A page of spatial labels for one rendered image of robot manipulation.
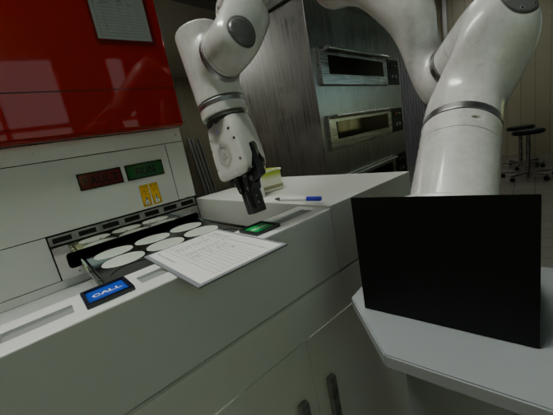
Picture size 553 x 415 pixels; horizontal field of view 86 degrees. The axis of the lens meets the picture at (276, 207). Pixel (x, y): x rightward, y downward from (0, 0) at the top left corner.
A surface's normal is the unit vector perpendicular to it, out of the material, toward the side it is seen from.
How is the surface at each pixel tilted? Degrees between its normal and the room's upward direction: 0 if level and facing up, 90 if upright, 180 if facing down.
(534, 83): 90
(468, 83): 57
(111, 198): 90
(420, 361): 0
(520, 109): 90
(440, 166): 46
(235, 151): 88
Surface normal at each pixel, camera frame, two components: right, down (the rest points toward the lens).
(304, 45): -0.66, 0.29
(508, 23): -0.15, 0.21
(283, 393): 0.65, 0.05
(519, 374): -0.18, -0.96
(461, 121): -0.39, -0.46
